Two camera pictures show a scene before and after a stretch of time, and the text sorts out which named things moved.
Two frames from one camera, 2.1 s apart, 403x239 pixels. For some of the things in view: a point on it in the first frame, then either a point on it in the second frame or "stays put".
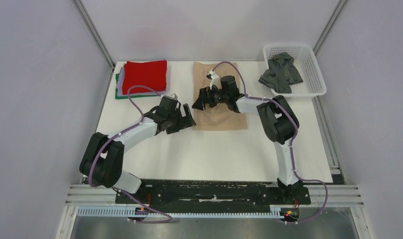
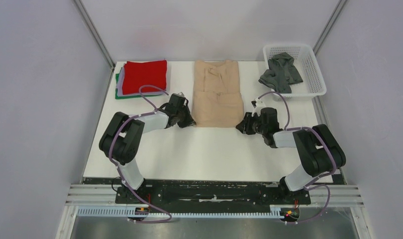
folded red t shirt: x=153 y=74 stays put
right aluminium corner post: x=338 y=10 stays put
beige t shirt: x=219 y=116 stays put
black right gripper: x=206 y=92 → x=244 y=125
